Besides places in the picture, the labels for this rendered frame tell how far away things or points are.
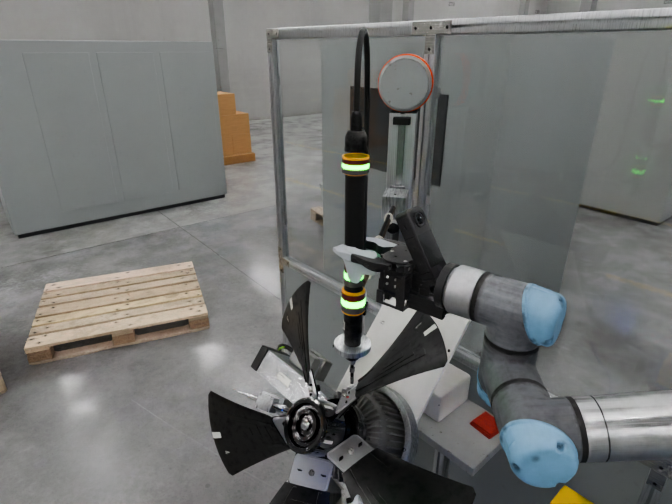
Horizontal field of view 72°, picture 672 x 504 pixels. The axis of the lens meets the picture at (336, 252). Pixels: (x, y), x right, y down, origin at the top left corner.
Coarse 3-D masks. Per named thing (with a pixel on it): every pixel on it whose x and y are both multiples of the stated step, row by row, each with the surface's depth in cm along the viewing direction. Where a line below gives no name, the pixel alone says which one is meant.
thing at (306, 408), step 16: (304, 400) 103; (320, 400) 102; (336, 400) 111; (288, 416) 104; (304, 416) 102; (320, 416) 99; (336, 416) 101; (352, 416) 106; (288, 432) 102; (304, 432) 101; (320, 432) 97; (336, 432) 100; (352, 432) 105; (304, 448) 98; (320, 448) 97
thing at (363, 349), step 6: (366, 294) 88; (366, 306) 87; (366, 312) 87; (342, 336) 89; (366, 336) 89; (336, 342) 87; (342, 342) 87; (366, 342) 87; (336, 348) 86; (342, 348) 85; (348, 348) 85; (354, 348) 85; (360, 348) 85; (366, 348) 85; (342, 354) 85; (348, 354) 84; (354, 354) 84; (360, 354) 84; (366, 354) 85
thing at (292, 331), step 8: (304, 288) 118; (296, 296) 121; (304, 296) 116; (288, 304) 126; (296, 304) 121; (304, 304) 116; (288, 312) 126; (296, 312) 120; (304, 312) 115; (296, 320) 119; (304, 320) 114; (288, 328) 127; (296, 328) 119; (304, 328) 113; (288, 336) 128; (296, 336) 119; (304, 336) 113; (296, 344) 121; (304, 344) 113; (296, 352) 122; (304, 352) 112; (304, 360) 112; (304, 368) 114; (304, 376) 116
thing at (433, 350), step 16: (416, 320) 107; (432, 320) 101; (400, 336) 108; (416, 336) 101; (432, 336) 97; (400, 352) 100; (416, 352) 96; (432, 352) 93; (384, 368) 99; (400, 368) 95; (416, 368) 92; (432, 368) 90; (368, 384) 99; (384, 384) 95
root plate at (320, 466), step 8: (296, 456) 102; (304, 456) 103; (312, 456) 103; (296, 464) 102; (304, 464) 102; (312, 464) 103; (320, 464) 103; (328, 464) 103; (296, 472) 102; (304, 472) 102; (320, 472) 103; (328, 472) 103; (296, 480) 101; (304, 480) 102; (312, 480) 102; (320, 480) 102; (328, 480) 103; (320, 488) 102
